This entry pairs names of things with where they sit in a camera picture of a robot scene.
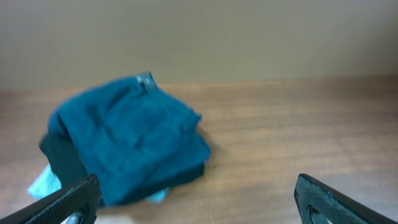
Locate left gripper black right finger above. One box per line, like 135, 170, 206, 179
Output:
294, 174, 397, 224

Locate folded dark green garment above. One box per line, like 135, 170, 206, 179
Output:
39, 134, 205, 205

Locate folded light patterned garment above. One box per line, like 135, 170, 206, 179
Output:
27, 164, 169, 203

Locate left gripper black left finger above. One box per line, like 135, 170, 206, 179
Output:
1, 174, 101, 224

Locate dark blue denim shorts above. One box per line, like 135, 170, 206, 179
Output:
48, 72, 211, 207

